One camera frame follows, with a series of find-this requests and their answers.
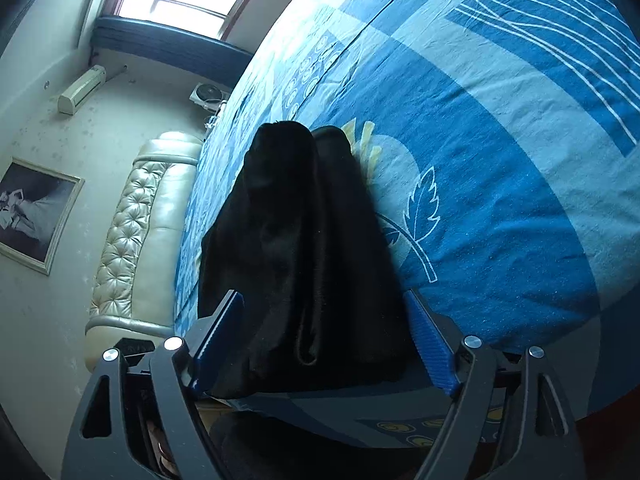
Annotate black studded pants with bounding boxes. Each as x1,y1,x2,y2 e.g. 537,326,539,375
196,120,417,400

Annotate cream tufted leather headboard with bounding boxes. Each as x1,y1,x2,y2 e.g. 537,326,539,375
85,131,203,370

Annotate framed wedding photo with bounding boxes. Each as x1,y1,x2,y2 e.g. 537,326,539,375
1,157,85,275

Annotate white desk fan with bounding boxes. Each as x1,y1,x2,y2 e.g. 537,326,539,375
189,84,230,115

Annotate blue patterned bed sheet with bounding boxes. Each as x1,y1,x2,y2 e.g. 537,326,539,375
171,0,640,451

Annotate dark blue left curtain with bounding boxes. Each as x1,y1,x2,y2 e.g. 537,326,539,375
90,16,253,88

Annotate white wall air conditioner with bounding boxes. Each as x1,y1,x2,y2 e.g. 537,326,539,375
58,65,106,116

